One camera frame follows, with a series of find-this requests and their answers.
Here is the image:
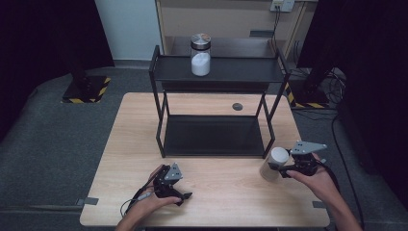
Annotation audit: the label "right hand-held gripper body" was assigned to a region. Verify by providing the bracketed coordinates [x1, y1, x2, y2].
[289, 140, 328, 177]

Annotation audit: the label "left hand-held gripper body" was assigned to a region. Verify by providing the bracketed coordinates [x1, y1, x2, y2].
[153, 162, 185, 198]

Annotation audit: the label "beige jar with white lid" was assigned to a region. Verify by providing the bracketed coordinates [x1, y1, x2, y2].
[259, 146, 291, 183]

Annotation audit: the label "black two-tier metal rack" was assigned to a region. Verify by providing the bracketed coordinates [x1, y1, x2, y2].
[148, 44, 292, 160]

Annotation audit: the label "glass jar with silver lid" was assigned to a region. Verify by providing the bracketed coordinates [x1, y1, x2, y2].
[190, 33, 213, 77]

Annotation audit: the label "person's left hand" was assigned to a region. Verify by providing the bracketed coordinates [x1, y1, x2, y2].
[127, 164, 183, 220]

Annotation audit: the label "person's right hand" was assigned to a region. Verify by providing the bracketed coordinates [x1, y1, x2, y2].
[286, 152, 342, 206]

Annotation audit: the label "black stand base hazard stripes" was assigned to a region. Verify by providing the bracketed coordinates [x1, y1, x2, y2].
[284, 78, 331, 110]
[61, 74, 113, 105]

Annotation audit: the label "black curtain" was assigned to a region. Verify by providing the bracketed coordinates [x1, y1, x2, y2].
[296, 0, 408, 210]
[0, 0, 115, 143]

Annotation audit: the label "grey metal plate on cabinet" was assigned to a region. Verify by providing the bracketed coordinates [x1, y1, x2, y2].
[249, 29, 275, 39]

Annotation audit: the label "light wooden cabinet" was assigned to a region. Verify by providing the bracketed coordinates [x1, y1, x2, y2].
[155, 0, 319, 63]

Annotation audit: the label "left hand-held gripper cable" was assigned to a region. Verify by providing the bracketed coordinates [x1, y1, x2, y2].
[119, 165, 169, 219]

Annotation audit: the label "hand-held gripper cable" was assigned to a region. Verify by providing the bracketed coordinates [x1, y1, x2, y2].
[119, 165, 169, 219]
[316, 159, 342, 193]

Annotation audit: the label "right hand-held gripper cable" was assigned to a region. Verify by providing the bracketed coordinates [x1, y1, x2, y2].
[316, 159, 342, 193]

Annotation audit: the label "long black floor cable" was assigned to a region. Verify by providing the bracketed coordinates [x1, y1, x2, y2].
[331, 114, 366, 230]

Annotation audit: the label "tangle of floor cables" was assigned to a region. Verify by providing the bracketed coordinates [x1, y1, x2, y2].
[290, 39, 348, 112]

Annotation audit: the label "black cable from wall outlet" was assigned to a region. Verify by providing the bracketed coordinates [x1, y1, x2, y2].
[270, 5, 282, 54]

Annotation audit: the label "white wall power outlet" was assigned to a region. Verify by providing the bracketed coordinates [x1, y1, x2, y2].
[269, 0, 295, 13]

